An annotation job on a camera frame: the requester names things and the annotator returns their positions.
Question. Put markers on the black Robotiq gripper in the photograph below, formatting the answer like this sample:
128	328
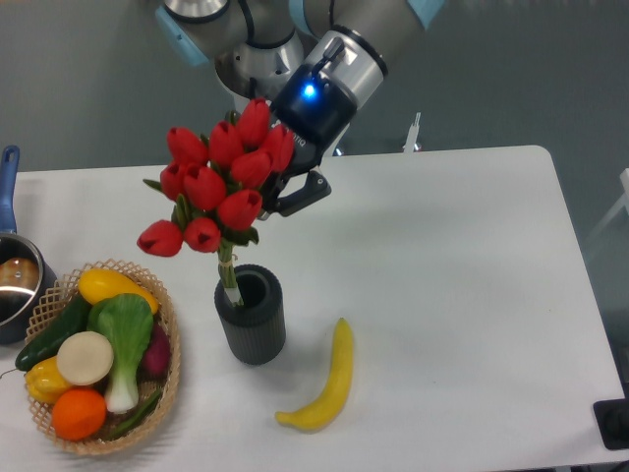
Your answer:
316	110

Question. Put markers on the red tulip bouquet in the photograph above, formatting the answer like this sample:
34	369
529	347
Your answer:
215	183

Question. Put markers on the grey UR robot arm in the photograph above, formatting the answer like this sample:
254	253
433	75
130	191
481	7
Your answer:
202	31

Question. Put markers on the dark grey ribbed vase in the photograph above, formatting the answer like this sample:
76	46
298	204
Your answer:
255	331

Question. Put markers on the yellow banana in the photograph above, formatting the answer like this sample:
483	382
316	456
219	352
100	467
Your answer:
323	410

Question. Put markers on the green bok choy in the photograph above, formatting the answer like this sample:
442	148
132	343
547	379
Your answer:
126	321

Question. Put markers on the yellow squash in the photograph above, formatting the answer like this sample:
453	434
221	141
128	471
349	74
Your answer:
98	284

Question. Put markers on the purple red onion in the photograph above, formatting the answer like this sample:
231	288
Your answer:
157	356

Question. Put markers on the green bean pod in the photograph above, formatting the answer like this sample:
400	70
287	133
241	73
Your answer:
136	418

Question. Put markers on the woven wicker basket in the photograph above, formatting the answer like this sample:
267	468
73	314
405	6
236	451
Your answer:
49	307

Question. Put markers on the green cucumber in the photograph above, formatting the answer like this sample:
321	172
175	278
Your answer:
71	320

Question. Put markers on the cream round bun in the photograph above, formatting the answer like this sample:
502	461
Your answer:
85	358

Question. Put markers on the orange fruit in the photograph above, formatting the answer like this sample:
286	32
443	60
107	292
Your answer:
78	413

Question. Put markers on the yellow bell pepper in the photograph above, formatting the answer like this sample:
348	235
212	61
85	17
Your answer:
44	382

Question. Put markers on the black device at edge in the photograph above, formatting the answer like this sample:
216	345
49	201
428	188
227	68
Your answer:
612	419

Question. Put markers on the blue handled saucepan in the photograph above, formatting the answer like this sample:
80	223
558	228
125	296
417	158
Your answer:
25	275

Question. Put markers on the white frame at right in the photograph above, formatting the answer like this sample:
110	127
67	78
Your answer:
619	207

